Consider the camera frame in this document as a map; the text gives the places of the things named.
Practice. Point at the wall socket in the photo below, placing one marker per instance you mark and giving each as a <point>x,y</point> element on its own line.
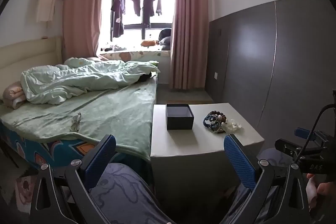
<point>216,75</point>

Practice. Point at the blue patterned mattress cover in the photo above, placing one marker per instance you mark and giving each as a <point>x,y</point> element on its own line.
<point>39,148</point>

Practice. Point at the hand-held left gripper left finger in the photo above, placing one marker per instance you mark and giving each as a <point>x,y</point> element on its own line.
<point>101,161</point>

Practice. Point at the dark bags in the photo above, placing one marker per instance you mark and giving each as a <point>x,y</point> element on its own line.
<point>166,39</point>

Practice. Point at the cream headboard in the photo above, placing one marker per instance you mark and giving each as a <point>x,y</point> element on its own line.
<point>29,53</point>

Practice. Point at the light green quilt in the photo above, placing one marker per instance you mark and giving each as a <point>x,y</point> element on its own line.
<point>86,77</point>

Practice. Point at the person's right hand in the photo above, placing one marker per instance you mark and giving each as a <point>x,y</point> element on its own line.
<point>324,190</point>

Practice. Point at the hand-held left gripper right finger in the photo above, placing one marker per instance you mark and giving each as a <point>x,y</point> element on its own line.
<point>240,161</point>

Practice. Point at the patterned window seat cushion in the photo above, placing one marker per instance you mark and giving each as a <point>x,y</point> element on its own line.
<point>139,54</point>

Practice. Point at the person's left leg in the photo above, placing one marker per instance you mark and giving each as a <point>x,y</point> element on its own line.
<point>123,187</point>

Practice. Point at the pink curtain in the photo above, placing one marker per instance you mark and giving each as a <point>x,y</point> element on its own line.
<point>189,24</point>
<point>84,11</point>

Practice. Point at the pink pillow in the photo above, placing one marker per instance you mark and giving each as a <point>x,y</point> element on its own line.
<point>13,94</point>

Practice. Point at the white side table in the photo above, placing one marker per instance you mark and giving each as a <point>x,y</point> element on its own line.
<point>189,142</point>

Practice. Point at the orange soft toy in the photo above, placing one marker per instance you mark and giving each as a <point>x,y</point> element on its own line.
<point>148,43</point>

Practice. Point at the dark hanging garment with tag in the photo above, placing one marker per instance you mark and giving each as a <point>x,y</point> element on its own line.
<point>118,3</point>

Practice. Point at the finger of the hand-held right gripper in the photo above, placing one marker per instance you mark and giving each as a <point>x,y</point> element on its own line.
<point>302,132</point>
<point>283,145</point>

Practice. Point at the green bed sheet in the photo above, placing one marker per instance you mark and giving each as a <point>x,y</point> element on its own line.
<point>110,113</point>

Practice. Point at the window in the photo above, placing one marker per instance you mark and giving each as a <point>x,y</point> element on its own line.
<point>136,29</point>

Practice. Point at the small dark hanging garment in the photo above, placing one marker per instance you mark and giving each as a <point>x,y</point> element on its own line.
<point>136,3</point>

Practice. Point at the dark hanging shirt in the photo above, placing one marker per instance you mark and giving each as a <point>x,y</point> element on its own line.
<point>148,3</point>

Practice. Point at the eyeglasses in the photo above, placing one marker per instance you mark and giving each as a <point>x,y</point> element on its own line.
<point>76,121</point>

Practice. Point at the dark box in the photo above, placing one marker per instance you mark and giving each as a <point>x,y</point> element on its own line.
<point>181,121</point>

